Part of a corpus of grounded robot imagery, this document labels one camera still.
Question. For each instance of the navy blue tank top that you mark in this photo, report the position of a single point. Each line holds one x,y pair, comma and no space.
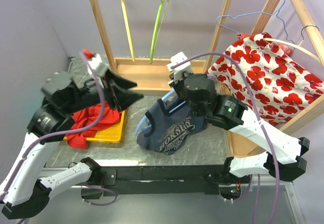
170,122

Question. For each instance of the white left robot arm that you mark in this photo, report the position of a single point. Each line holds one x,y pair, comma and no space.
24,194

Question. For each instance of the cream wooden hanger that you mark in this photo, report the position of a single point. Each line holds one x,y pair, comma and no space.
295,46

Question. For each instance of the yellow plastic tray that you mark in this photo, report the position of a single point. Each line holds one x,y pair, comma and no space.
108,129

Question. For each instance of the blue wire hanger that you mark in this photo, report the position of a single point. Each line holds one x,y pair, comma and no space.
276,13

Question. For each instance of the poppy print garment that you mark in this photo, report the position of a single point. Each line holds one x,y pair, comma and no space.
282,88

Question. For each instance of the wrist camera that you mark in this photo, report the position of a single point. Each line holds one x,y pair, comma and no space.
177,71
95,64

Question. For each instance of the yellow hanger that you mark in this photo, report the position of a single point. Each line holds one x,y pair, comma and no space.
127,27

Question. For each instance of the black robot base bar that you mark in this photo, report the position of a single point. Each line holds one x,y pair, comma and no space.
176,179

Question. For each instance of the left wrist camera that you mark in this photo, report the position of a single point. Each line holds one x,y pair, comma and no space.
95,64

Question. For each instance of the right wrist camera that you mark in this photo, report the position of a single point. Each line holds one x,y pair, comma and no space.
177,71

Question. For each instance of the green hanger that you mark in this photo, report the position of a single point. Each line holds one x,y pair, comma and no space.
157,27

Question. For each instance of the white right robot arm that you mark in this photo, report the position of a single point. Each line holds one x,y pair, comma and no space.
232,115

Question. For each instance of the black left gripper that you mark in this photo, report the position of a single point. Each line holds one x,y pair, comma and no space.
121,99

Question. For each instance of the wooden side clothes rack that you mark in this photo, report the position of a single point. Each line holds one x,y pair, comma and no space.
241,147

